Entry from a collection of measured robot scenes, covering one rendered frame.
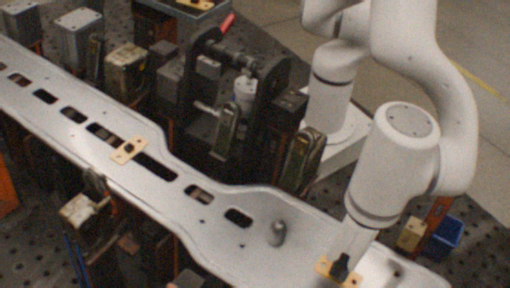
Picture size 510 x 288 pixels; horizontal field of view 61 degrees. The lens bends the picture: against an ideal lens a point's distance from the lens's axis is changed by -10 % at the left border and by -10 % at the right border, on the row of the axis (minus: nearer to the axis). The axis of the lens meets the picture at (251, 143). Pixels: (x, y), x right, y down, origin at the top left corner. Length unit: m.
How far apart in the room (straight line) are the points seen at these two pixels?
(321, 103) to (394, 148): 0.74
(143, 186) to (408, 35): 0.55
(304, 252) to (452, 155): 0.34
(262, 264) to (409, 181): 0.32
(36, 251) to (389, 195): 0.87
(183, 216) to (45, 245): 0.47
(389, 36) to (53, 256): 0.91
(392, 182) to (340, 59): 0.66
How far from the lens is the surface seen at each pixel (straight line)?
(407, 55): 0.60
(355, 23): 1.13
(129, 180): 0.90
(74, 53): 1.17
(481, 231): 1.46
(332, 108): 1.29
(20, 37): 1.40
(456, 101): 0.62
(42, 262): 1.19
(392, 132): 0.55
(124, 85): 1.07
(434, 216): 0.86
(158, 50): 1.06
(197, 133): 1.04
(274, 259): 0.81
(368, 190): 0.61
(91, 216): 0.81
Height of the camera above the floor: 1.67
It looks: 43 degrees down
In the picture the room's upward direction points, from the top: 9 degrees clockwise
